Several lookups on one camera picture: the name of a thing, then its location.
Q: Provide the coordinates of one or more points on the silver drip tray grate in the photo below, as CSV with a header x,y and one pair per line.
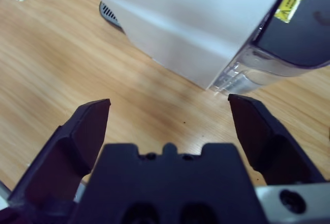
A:
x,y
108,12

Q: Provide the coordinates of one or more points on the clear water tank black lid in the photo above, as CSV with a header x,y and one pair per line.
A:
x,y
296,33

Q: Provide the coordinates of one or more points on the white coffee machine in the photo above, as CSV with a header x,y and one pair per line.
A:
x,y
180,15

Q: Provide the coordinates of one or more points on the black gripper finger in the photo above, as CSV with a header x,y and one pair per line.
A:
x,y
72,151
268,141

